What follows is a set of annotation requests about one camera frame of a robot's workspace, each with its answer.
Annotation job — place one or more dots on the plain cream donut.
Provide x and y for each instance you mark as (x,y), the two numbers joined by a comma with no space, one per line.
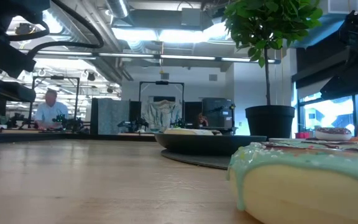
(185,132)

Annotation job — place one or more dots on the person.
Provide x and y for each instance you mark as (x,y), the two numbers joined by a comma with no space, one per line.
(202,121)
(50,113)

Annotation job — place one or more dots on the background robot arms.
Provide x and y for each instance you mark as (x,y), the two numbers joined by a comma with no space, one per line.
(70,123)
(135,124)

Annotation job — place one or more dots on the small red box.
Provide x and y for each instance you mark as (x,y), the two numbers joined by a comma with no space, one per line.
(302,135)

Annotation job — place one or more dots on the green plant in black pot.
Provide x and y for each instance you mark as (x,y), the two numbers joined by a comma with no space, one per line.
(270,121)

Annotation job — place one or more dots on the grey partition panel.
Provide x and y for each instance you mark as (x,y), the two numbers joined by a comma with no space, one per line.
(112,116)

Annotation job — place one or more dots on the mint green iced donut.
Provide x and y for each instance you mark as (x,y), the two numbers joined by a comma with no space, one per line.
(306,186)

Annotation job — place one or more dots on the black machine box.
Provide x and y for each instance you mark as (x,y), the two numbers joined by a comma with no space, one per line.
(217,109)

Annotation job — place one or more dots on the black plate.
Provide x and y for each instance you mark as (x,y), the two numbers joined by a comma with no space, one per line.
(210,144)

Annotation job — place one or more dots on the light hanging cloth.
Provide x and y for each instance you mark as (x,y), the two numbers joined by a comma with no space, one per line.
(163,113)

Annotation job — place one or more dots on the dark grey round mat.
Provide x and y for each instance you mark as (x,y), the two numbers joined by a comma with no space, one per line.
(197,160)

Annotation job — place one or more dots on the black rig frame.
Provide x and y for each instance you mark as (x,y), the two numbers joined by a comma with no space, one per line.
(162,82)
(56,77)

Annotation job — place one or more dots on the silver ventilation duct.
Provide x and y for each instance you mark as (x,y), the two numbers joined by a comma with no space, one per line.
(73,32)

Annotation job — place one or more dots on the black table frame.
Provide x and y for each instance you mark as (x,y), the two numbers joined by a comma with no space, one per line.
(104,137)

